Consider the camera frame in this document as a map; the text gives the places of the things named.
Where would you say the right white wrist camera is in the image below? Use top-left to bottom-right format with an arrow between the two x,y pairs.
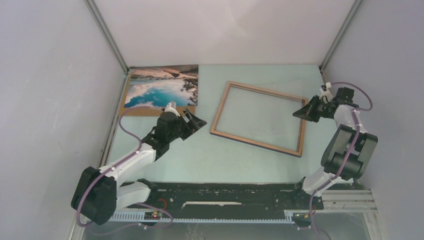
319,82 -> 333,102

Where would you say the wooden picture frame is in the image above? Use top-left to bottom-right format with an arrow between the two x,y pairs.
210,81 -> 308,158

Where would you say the right corner aluminium profile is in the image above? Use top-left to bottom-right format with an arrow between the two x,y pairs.
319,0 -> 364,74

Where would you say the left corner aluminium profile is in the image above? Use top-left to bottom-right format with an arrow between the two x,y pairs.
84,0 -> 129,74

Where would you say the corner aluminium profile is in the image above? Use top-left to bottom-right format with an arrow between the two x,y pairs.
84,0 -> 129,74
319,0 -> 364,74

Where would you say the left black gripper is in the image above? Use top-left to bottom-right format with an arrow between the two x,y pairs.
166,108 -> 206,143

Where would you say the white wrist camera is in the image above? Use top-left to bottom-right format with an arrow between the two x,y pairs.
163,101 -> 181,117
319,82 -> 333,102

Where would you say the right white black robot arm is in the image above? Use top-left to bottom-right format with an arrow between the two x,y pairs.
290,83 -> 378,209

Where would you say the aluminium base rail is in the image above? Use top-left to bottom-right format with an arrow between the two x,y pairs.
69,187 -> 379,240

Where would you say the landscape photo print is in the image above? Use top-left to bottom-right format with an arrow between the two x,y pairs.
123,64 -> 199,108

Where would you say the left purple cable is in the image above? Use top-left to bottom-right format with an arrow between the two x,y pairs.
76,105 -> 175,233

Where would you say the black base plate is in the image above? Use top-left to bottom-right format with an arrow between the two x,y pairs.
146,182 -> 324,221

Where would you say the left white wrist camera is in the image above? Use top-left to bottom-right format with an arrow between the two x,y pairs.
163,101 -> 181,117

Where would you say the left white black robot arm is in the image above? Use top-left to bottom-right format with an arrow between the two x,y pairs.
71,105 -> 207,227

